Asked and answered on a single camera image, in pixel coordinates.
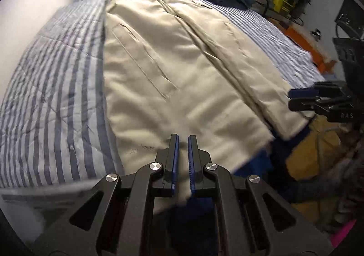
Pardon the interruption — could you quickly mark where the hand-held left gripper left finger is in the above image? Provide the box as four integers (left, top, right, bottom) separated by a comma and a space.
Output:
33, 133, 181, 256

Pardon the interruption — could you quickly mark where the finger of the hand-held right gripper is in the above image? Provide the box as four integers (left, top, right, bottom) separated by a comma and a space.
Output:
288, 97, 344, 116
289, 81, 346, 99

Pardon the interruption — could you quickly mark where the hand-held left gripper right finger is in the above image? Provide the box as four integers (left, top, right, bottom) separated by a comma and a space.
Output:
187, 135, 334, 256

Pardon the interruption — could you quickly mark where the beige jacket with blue lining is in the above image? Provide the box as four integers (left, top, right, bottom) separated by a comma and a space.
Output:
103, 0, 317, 211

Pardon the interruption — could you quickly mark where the person's pink jacket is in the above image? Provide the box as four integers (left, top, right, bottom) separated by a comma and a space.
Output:
332, 218, 359, 248

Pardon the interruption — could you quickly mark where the blue white striped blanket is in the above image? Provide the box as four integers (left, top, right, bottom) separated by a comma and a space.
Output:
0, 0, 325, 189

